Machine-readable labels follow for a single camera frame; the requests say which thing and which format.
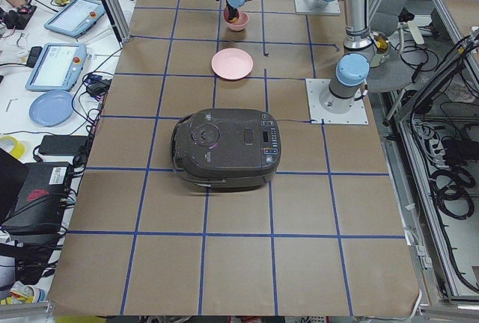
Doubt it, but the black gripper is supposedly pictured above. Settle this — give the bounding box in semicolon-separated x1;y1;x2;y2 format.
225;4;240;19

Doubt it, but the pink bowl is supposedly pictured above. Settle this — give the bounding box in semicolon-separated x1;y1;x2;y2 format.
226;12;249;32

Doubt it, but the pink plate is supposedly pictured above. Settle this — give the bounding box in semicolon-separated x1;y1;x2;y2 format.
211;48;254;81

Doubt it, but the steel bowl on chair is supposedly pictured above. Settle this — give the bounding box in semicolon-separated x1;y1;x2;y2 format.
370;31;391;68

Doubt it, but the blue plate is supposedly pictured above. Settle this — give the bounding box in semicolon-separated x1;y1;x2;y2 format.
29;90;73;127

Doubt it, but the dark grey rice cooker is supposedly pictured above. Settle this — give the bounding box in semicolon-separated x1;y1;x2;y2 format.
170;108;281;189

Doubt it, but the teach pendant far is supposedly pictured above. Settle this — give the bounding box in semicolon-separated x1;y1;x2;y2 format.
43;0;106;38

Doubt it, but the teach pendant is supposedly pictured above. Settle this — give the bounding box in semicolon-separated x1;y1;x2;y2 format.
25;43;87;92
43;0;106;38

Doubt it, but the grey office chair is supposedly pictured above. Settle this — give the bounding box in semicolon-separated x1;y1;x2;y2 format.
367;0;412;93

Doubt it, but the teach pendant near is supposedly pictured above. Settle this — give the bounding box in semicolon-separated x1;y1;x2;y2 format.
25;43;87;92

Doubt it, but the black power adapter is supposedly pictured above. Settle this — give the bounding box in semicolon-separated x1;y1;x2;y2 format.
38;135;87;156

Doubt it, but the yellow tape roll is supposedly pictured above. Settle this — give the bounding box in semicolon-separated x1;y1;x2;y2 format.
0;135;25;159

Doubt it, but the black laptop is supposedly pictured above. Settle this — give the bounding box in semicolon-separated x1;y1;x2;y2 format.
1;150;73;236

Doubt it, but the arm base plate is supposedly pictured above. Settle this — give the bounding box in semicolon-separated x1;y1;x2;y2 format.
294;0;341;16
305;79;368;125

